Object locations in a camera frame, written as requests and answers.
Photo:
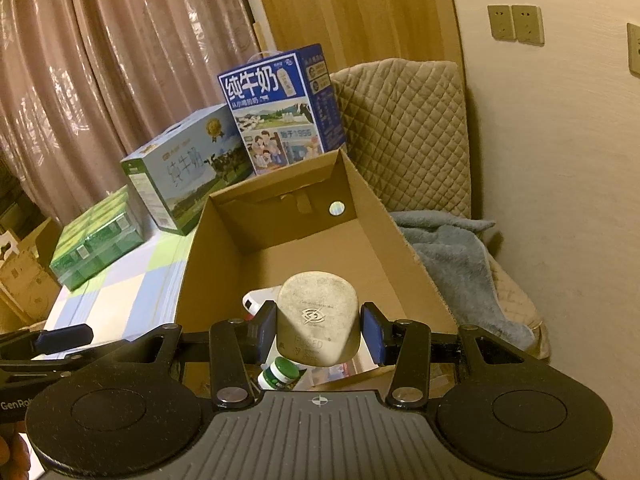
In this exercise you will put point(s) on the beige wall socket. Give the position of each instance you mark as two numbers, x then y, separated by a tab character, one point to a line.
527	25
635	50
500	22

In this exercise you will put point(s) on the brown patterned curtain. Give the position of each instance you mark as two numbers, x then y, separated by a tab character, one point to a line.
100	60

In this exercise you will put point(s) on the person's left hand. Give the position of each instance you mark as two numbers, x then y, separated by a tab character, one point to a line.
14	455

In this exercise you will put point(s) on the blue milk carton box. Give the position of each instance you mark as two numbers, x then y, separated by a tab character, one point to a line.
270	110

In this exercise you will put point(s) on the flattened brown cardboard cartons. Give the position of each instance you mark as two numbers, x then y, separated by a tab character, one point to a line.
25	280

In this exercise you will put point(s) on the long white plastic device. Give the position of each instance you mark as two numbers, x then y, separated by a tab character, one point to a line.
257	300

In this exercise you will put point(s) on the brown cardboard box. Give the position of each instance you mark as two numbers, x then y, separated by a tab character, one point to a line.
310	250

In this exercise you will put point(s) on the beige oval case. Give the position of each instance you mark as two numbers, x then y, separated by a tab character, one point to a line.
315	310

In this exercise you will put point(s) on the checked tablecloth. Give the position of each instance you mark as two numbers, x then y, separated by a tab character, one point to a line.
125	290

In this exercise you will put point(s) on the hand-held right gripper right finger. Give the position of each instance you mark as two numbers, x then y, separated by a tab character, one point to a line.
372	332

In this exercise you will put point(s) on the blue label tissue pack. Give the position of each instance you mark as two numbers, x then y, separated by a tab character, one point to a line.
345	371

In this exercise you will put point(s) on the wooden door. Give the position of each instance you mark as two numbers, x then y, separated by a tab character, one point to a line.
350	10

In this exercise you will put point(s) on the beige quilted chair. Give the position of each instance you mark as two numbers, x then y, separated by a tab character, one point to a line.
400	125

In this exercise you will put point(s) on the green milk carton box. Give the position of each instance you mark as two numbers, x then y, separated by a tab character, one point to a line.
175	180

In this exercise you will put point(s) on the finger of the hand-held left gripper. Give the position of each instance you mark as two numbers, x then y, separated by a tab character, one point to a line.
65	337
95	355

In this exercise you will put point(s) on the grey blue towel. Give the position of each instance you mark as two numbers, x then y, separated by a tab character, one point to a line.
450	260

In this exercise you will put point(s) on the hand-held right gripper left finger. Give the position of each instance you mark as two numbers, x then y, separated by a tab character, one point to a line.
265	330

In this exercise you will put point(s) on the green shrink-wrapped carton pack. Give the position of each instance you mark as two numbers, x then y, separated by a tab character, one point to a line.
95	240

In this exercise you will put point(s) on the small white bottle green cap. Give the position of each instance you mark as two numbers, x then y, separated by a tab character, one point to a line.
280	372

